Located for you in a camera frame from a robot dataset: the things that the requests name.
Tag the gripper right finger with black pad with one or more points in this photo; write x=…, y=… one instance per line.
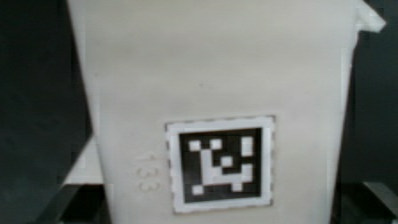
x=365, y=204

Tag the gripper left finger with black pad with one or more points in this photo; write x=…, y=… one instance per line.
x=79, y=206

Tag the white cabinet top block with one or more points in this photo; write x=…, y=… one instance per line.
x=216, y=60

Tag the white cabinet body box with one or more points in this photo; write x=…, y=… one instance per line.
x=371, y=22

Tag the white L-shaped fence frame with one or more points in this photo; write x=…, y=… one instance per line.
x=86, y=171

